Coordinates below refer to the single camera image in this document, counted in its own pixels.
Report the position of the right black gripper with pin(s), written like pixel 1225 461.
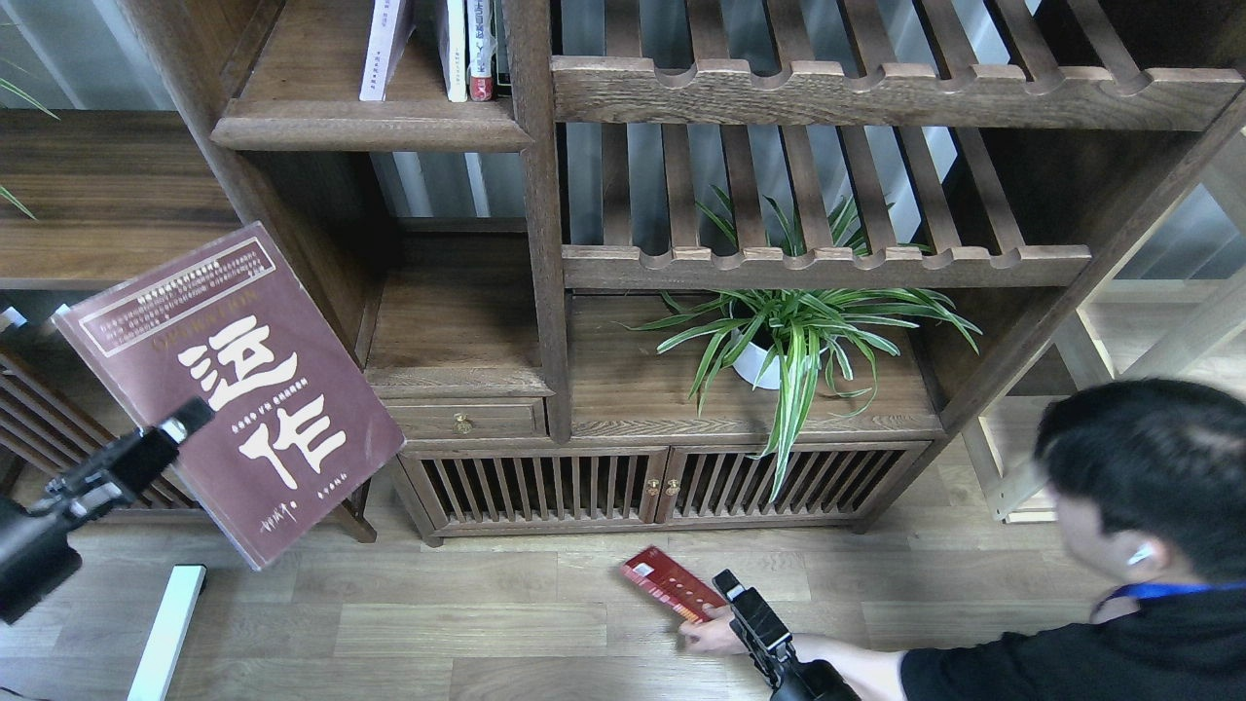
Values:
pixel 769 644

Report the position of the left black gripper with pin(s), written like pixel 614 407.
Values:
pixel 35 555

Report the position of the dark maroon book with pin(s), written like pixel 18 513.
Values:
pixel 296 429

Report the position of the white lavender book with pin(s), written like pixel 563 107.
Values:
pixel 391 25

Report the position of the person's bare hand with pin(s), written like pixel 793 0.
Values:
pixel 714 636

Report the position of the white table leg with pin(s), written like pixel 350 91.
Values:
pixel 156 666

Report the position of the white plant pot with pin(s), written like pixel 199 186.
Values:
pixel 749 364

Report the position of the green spider plant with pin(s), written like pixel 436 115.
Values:
pixel 804 336

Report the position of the brass drawer knob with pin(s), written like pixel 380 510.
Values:
pixel 462 424

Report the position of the dark wooden bookshelf cabinet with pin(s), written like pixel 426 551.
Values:
pixel 1009 154

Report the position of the person in black shirt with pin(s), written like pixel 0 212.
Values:
pixel 1156 460

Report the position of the red white upright book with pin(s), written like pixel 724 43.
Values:
pixel 480 28

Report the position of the black upright book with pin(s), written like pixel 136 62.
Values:
pixel 502 69

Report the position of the white wireless earbud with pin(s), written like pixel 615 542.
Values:
pixel 1145 551

